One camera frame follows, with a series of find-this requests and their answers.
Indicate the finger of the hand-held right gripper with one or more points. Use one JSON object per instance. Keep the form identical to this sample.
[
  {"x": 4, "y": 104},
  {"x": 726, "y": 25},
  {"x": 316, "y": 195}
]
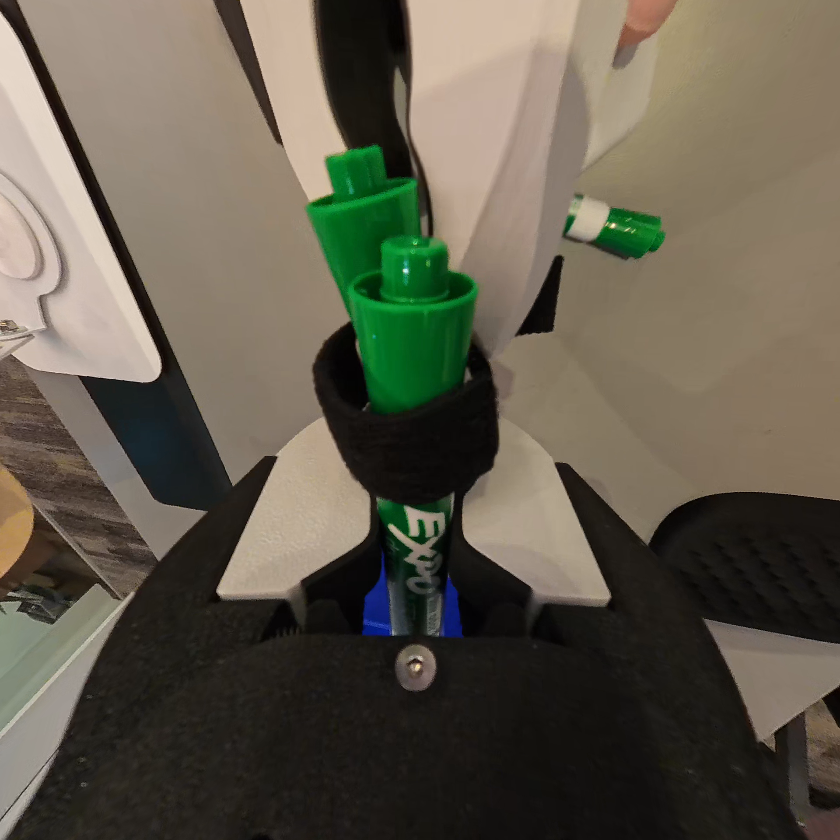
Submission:
[
  {"x": 289, "y": 79},
  {"x": 485, "y": 164}
]

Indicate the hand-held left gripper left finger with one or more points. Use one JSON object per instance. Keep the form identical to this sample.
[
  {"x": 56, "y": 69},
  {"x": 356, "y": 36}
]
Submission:
[{"x": 289, "y": 525}]

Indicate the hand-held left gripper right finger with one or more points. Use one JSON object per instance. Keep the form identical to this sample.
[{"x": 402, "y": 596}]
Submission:
[{"x": 544, "y": 538}]

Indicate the green dry-erase marker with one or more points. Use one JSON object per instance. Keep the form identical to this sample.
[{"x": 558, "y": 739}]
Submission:
[
  {"x": 410, "y": 341},
  {"x": 623, "y": 229},
  {"x": 354, "y": 229}
]

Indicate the person's right hand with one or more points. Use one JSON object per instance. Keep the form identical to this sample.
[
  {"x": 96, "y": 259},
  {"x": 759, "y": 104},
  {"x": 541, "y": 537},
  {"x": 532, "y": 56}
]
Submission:
[{"x": 646, "y": 16}]

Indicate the blue plastic bin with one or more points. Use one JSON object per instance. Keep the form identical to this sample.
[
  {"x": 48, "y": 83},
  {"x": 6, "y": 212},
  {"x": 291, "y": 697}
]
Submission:
[{"x": 373, "y": 607}]

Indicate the black chair armrest pad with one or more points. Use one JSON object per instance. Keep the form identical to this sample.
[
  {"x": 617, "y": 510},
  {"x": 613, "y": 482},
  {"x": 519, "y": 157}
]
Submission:
[{"x": 754, "y": 564}]

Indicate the white flat board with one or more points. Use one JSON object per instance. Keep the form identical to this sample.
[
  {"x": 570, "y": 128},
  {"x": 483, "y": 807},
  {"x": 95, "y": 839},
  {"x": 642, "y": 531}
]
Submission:
[{"x": 85, "y": 229}]

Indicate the tan round wooden object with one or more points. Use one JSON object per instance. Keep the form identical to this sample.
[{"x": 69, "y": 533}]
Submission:
[{"x": 13, "y": 525}]

